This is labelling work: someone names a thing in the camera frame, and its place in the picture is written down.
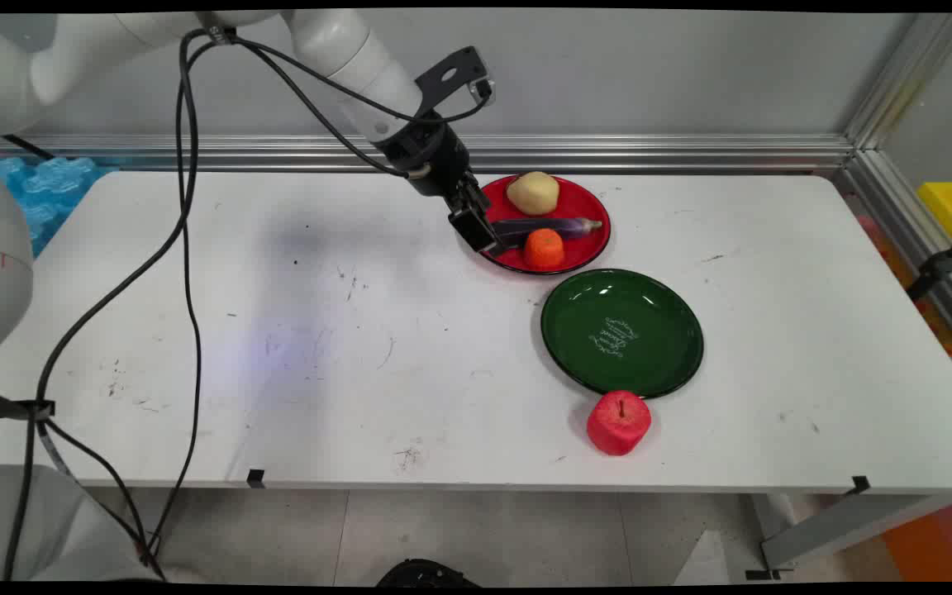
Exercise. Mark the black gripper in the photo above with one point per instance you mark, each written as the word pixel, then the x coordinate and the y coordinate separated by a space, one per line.
pixel 430 153

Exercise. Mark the black clamp rod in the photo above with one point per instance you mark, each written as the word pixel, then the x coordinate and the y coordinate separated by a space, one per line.
pixel 939 266

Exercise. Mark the red toy apple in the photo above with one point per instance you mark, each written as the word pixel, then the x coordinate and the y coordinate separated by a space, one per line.
pixel 618 423

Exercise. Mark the dark green round plate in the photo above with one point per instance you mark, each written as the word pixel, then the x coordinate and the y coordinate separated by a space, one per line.
pixel 621 330

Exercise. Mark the beige toy potato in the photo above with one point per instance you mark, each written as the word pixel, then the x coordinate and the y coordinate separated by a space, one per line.
pixel 533 192

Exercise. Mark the long aluminium frame rail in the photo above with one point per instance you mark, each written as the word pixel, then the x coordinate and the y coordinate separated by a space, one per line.
pixel 608 153

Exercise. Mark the angled aluminium frame rail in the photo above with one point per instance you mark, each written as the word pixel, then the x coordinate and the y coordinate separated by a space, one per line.
pixel 906 165

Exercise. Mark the orange box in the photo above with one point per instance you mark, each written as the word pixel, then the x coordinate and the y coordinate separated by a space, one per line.
pixel 939 537

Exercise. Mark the black round floor object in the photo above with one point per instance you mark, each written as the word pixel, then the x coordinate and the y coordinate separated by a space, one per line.
pixel 426 573

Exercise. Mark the red round plate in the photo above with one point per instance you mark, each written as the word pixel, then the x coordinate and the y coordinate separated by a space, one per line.
pixel 583 202

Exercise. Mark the small black table clip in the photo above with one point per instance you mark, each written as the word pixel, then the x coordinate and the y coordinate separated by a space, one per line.
pixel 256 478
pixel 861 485

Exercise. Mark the orange toy carrot piece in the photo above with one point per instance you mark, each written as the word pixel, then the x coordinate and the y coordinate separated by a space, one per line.
pixel 544 249

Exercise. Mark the grey metal table leg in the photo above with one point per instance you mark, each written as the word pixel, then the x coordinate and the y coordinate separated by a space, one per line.
pixel 848 525

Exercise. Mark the purple toy eggplant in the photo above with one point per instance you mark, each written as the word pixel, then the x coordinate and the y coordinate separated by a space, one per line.
pixel 546 229

